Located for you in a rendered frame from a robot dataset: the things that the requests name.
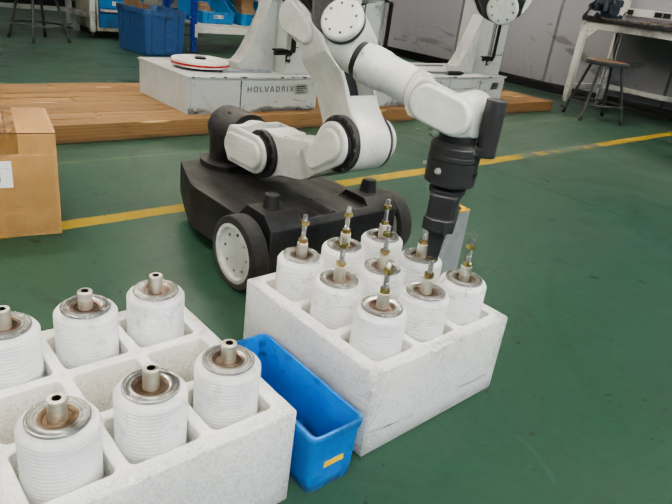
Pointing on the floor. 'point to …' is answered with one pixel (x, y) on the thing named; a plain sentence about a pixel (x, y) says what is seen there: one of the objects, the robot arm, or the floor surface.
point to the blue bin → (309, 415)
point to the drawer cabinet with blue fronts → (108, 23)
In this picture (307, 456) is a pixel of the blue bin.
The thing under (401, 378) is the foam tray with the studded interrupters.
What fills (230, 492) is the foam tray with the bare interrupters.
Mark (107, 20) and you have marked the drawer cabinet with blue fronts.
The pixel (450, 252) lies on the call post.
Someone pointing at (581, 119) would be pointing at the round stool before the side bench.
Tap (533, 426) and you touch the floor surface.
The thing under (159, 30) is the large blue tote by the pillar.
